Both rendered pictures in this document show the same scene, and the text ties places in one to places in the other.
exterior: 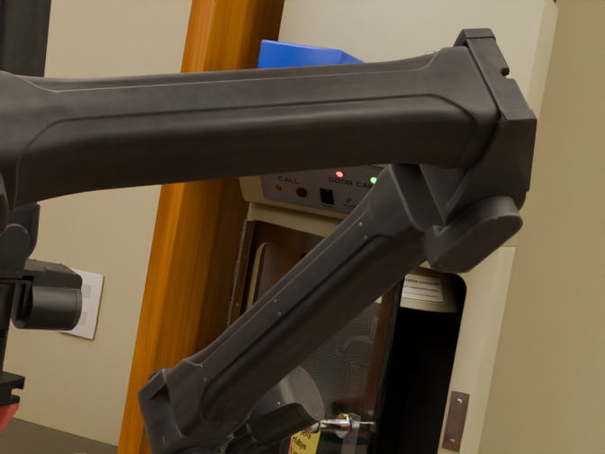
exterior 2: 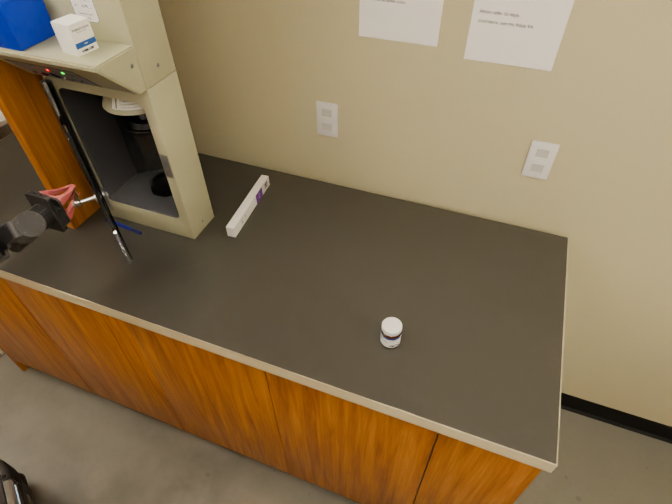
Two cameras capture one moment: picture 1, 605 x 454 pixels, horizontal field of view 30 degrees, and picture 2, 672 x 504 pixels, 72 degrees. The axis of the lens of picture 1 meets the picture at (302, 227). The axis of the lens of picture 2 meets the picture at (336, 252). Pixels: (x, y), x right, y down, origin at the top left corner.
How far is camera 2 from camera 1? 88 cm
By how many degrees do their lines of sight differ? 43
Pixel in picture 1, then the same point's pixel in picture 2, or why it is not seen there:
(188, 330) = (52, 130)
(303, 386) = (27, 222)
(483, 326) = (158, 127)
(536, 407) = (259, 105)
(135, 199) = not seen: hidden behind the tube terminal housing
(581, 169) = not seen: outside the picture
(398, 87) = not seen: outside the picture
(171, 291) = (23, 125)
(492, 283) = (152, 107)
